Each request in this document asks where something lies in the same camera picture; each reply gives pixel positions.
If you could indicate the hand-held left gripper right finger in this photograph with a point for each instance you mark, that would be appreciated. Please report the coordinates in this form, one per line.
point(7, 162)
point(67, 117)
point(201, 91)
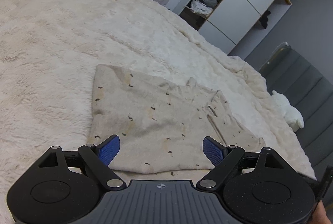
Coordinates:
point(213, 151)

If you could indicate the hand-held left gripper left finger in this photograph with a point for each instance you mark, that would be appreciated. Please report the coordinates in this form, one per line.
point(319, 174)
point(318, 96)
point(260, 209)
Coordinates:
point(109, 148)

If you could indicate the beige printed garment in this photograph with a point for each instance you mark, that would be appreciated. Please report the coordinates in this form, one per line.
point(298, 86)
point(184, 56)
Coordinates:
point(156, 122)

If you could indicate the person's right forearm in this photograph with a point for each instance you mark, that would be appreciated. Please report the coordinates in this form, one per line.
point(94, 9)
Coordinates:
point(319, 213)

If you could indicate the white clothes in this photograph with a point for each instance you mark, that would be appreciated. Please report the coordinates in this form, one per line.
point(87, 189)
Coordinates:
point(199, 7)

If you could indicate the white plush toy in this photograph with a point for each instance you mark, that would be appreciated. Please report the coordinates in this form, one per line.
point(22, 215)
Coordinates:
point(288, 112)

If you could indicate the cream fluffy blanket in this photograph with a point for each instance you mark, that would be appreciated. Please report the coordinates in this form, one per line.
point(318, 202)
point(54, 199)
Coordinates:
point(65, 57)

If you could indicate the grey padded headboard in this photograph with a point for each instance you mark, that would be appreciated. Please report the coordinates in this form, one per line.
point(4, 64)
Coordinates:
point(307, 83)

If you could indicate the clear plastic object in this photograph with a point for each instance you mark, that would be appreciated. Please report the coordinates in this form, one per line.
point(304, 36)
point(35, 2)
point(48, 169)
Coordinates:
point(277, 55)

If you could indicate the black hanging cloth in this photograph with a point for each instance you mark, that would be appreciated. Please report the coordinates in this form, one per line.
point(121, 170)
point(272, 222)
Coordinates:
point(264, 20)

